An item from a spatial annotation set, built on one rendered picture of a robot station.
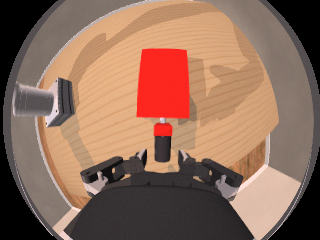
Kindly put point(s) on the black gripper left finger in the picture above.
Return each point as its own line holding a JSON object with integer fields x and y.
{"x": 96, "y": 177}

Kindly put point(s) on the red box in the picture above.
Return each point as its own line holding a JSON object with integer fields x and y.
{"x": 163, "y": 92}

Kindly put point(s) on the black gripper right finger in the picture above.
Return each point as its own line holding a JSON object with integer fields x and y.
{"x": 226, "y": 180}

